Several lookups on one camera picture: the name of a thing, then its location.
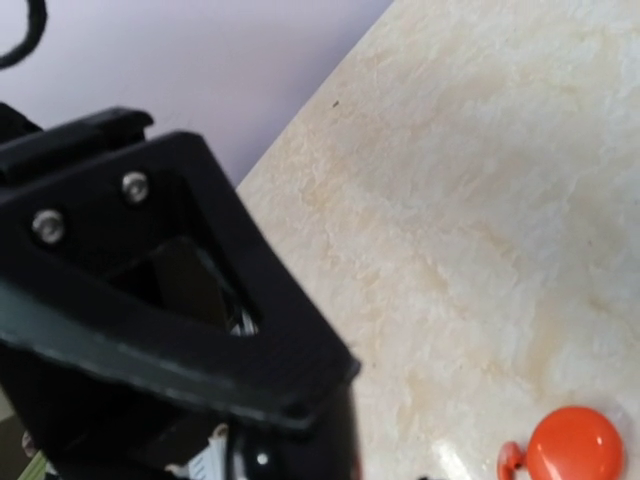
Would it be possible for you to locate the red round charging case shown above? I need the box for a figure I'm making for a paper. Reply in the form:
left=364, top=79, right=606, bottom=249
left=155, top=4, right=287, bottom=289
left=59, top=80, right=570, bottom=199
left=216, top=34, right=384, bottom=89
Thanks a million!
left=526, top=407, right=625, bottom=480

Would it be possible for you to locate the right camera cable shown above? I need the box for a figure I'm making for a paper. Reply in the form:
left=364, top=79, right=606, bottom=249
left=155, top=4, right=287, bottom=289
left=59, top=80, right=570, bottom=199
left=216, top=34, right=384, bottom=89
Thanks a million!
left=0, top=0, right=49, bottom=70

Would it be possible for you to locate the red earbud left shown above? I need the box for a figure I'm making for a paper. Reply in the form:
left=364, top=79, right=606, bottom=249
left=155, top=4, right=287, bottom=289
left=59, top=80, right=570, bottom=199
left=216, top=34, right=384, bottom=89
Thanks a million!
left=496, top=441, right=526, bottom=480

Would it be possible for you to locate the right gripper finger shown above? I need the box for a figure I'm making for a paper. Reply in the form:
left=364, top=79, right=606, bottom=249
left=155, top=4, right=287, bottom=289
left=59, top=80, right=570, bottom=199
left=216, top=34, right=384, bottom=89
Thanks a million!
left=1, top=107, right=361, bottom=479

